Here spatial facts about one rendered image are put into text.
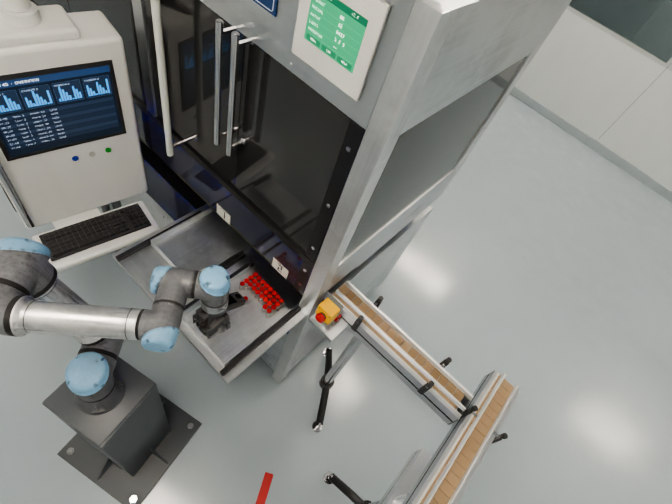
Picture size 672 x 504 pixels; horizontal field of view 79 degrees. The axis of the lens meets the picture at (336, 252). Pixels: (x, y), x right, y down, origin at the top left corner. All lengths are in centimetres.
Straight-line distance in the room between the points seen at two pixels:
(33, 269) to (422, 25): 105
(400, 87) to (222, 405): 197
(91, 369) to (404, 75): 121
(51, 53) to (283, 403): 190
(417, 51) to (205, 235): 127
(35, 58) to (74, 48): 11
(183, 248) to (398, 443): 163
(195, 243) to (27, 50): 83
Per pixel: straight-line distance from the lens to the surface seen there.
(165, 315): 107
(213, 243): 184
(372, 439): 257
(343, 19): 96
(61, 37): 164
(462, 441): 167
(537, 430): 312
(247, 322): 166
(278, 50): 114
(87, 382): 149
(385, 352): 169
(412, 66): 90
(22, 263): 125
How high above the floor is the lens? 238
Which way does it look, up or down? 52 degrees down
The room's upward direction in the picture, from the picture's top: 24 degrees clockwise
